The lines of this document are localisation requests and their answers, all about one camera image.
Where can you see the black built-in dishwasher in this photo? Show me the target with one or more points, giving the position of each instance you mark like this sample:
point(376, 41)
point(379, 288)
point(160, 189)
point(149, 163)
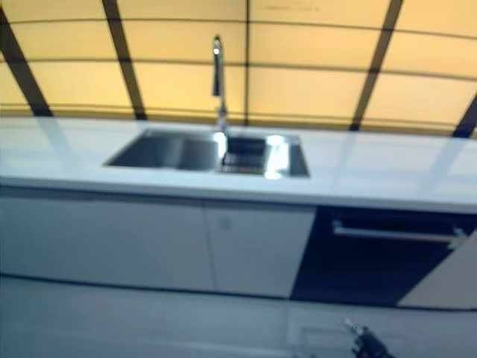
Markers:
point(365, 268)

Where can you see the black sink dish rack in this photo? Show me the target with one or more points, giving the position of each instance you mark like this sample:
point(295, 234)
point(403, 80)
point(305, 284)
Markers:
point(244, 154)

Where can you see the chrome pull-down kitchen faucet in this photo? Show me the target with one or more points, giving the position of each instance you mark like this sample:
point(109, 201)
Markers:
point(218, 74)

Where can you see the stainless steel sink basin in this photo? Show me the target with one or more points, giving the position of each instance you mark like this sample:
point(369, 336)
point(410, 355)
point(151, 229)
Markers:
point(164, 153)

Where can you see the white cabinet door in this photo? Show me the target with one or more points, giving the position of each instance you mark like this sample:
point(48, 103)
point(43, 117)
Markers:
point(48, 238)
point(257, 250)
point(156, 246)
point(447, 279)

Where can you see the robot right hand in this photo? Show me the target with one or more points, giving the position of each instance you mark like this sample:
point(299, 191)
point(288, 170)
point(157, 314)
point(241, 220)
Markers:
point(369, 343)

